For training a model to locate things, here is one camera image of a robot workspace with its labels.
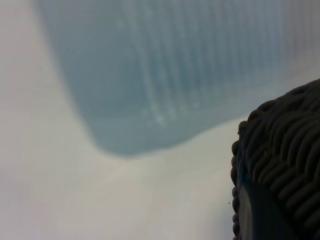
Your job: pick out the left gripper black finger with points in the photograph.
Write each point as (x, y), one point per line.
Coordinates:
(260, 220)

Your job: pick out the dark brown woven basket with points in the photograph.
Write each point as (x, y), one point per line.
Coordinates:
(287, 140)

